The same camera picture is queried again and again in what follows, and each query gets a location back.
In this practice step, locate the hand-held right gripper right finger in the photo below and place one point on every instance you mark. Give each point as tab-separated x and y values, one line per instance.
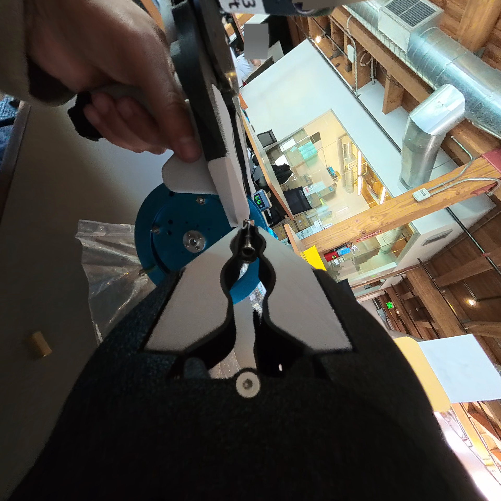
309	313

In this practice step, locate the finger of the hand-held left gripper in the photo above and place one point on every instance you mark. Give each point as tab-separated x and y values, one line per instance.
231	180

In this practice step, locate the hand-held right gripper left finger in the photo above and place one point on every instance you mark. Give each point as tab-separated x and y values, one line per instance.
188	313

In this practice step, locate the metal cross socket wrench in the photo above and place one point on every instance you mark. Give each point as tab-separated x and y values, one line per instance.
247	244

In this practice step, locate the teal round turntable base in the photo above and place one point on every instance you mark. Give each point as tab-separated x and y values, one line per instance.
172	219

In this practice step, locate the person's left hand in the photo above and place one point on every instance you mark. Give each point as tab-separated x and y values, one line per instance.
98	51

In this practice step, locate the black device with display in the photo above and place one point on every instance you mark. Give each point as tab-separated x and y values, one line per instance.
261	199

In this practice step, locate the black jacket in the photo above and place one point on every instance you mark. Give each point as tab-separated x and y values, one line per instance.
281	172

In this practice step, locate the yellow board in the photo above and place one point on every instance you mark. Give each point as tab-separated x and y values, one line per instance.
314	258

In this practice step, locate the red fire extinguisher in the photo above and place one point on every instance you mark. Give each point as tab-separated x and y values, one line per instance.
334	254

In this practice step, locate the large clear plastic bag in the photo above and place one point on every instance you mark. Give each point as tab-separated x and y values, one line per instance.
109	266

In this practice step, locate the short loose brass standoff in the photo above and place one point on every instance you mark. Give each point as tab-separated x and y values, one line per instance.
39	344

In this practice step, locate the orange cardboard box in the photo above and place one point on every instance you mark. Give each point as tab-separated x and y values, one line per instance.
462	368

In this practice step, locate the metal air duct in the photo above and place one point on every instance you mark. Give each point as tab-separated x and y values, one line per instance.
426	133

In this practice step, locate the ribbed silver duct pipe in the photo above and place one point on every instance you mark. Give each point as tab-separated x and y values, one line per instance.
450	58

